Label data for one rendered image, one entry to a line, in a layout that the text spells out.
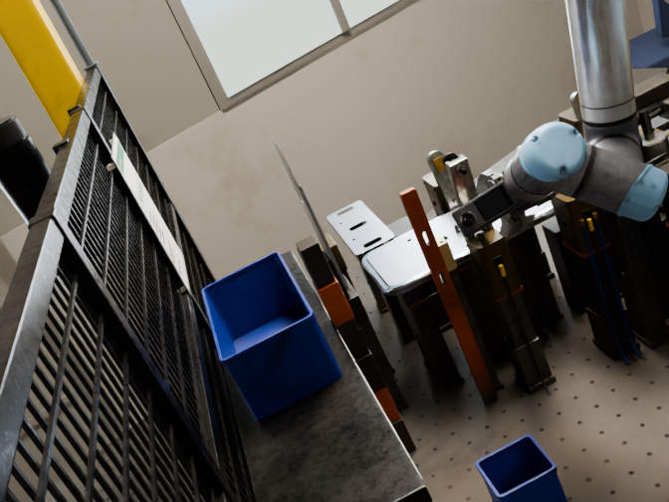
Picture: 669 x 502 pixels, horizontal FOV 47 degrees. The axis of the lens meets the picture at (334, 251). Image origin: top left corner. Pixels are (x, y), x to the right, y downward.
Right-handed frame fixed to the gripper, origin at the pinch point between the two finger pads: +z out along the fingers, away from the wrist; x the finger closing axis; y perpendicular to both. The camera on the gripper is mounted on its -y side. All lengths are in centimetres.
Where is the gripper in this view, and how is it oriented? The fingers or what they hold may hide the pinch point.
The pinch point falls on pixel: (490, 212)
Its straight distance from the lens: 136.3
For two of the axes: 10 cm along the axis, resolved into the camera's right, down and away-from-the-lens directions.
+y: 8.9, -4.5, 0.7
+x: -4.6, -8.8, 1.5
